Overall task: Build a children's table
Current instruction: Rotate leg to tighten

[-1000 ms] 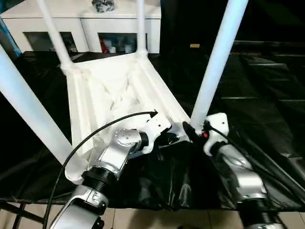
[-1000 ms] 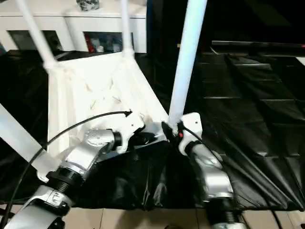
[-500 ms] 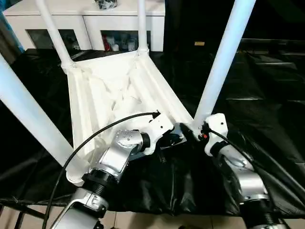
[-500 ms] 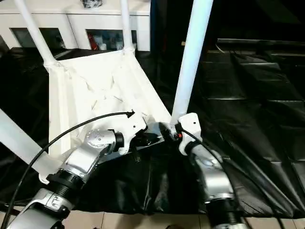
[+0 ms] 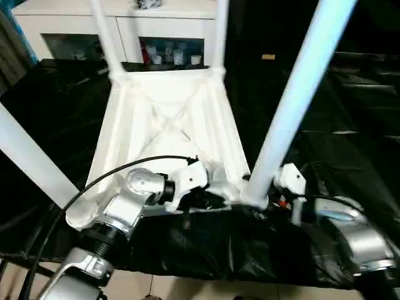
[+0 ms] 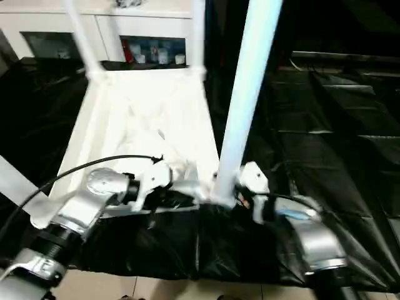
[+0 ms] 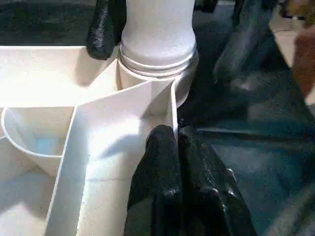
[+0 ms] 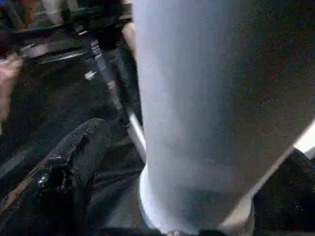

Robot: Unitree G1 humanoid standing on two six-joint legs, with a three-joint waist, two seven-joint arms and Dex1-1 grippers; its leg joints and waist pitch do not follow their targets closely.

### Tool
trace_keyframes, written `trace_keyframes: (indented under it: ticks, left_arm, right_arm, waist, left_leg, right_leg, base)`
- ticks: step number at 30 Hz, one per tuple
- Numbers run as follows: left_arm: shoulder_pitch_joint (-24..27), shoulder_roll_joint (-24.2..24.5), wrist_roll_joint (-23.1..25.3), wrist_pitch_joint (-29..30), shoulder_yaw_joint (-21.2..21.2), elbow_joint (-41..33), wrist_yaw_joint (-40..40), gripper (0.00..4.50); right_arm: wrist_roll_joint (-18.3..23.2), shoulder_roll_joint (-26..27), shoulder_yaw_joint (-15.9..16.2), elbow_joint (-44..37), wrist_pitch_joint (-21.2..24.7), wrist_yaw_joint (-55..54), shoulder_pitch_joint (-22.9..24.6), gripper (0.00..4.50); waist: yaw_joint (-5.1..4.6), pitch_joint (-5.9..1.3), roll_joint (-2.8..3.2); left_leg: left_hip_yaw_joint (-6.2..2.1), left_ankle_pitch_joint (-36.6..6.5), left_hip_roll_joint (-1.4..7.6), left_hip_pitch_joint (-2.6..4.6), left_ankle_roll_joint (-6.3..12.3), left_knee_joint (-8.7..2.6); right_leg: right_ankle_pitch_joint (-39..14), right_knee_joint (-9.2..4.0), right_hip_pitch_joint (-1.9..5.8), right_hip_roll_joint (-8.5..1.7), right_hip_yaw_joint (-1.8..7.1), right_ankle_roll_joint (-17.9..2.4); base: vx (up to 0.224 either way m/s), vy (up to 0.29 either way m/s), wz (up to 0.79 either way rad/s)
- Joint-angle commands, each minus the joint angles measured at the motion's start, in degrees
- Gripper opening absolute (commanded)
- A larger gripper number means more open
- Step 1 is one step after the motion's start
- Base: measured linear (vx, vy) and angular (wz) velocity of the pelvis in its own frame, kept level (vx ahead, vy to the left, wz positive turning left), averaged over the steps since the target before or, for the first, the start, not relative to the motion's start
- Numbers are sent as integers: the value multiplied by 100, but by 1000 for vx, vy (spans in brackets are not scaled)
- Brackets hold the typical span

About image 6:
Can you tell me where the white plastic table top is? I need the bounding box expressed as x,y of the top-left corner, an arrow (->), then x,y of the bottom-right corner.
29,67 -> 238,229

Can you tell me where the black mat cover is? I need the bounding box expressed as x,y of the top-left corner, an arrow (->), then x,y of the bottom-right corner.
0,51 -> 400,293

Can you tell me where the red bottle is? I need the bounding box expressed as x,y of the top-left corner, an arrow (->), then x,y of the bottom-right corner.
122,39 -> 132,63

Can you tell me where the dark metal bar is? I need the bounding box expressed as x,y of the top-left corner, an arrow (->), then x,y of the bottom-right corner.
292,50 -> 400,62

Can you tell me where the dark speckled object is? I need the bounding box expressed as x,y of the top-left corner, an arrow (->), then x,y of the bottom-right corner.
115,0 -> 146,8

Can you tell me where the white glass door cabinet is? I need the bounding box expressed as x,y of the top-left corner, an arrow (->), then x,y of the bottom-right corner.
0,0 -> 193,65

